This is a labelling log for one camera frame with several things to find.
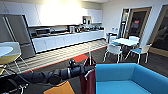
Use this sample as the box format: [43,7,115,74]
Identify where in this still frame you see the black microwave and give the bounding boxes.
[35,27,52,37]

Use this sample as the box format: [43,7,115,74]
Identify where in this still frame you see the white chair blue seat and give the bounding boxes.
[109,35,118,44]
[124,43,153,65]
[128,35,142,43]
[103,44,124,64]

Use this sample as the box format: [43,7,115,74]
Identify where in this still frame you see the pale chair seat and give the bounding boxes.
[3,41,33,73]

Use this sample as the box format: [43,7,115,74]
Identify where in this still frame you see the coffee machine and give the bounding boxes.
[67,25,77,34]

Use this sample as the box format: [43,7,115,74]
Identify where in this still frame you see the blue sofa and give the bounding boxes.
[94,62,168,94]

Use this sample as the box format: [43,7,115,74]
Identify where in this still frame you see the blue white bin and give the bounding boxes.
[105,31,113,44]

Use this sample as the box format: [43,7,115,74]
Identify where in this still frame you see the red white jacket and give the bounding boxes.
[79,54,98,94]

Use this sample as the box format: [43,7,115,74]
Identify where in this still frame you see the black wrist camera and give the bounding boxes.
[68,58,77,68]

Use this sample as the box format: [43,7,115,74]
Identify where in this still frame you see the white tall shelf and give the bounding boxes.
[119,8,130,38]

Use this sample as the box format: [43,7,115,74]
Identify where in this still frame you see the wooden glass door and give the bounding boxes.
[150,3,168,58]
[124,7,153,44]

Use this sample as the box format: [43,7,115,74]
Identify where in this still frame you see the white round object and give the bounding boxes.
[0,46,14,58]

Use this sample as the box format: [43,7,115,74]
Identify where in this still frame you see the white square table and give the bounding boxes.
[111,37,140,48]

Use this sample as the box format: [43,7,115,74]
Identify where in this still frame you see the steel fridge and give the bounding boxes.
[0,13,37,60]

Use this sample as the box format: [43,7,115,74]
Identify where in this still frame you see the white wall kitchen cabinets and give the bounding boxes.
[0,1,104,28]

